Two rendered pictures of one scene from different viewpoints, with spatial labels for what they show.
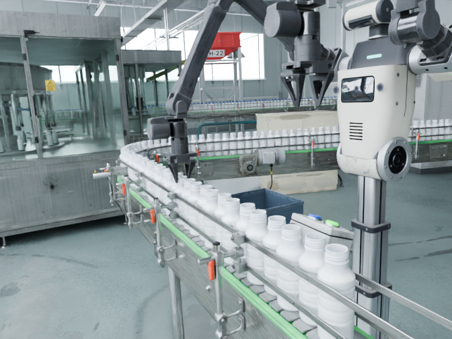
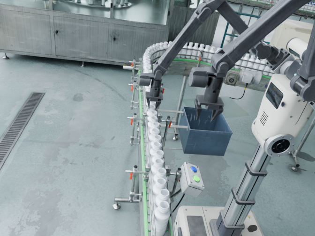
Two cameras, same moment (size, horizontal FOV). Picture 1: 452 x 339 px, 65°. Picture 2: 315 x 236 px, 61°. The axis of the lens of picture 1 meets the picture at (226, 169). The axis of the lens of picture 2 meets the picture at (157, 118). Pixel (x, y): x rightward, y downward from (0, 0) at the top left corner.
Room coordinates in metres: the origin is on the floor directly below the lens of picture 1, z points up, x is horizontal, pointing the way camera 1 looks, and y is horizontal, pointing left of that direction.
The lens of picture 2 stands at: (-0.11, -0.30, 1.96)
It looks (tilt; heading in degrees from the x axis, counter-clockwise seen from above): 33 degrees down; 17
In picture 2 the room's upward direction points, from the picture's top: 10 degrees clockwise
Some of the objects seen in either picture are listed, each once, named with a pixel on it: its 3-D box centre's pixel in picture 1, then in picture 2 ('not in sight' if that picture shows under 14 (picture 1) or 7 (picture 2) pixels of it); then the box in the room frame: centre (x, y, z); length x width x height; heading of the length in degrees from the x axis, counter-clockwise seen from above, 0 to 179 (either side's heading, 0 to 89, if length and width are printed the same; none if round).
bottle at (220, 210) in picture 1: (226, 223); (155, 149); (0.92, 0.01, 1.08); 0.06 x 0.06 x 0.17
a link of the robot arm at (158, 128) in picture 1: (166, 120); (150, 76); (1.16, 0.18, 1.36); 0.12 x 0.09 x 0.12; 117
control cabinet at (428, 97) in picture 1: (434, 116); not in sight; (6.27, -3.70, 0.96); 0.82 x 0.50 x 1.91; 99
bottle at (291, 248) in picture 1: (291, 266); (158, 194); (0.65, -0.12, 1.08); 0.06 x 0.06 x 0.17
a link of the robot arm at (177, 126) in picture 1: (177, 129); (155, 82); (1.18, 0.15, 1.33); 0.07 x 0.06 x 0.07; 117
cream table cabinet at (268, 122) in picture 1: (296, 151); (298, 58); (5.45, -1.10, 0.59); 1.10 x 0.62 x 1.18; 99
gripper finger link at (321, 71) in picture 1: (313, 85); (211, 111); (0.86, -0.21, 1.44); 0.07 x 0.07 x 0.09; 27
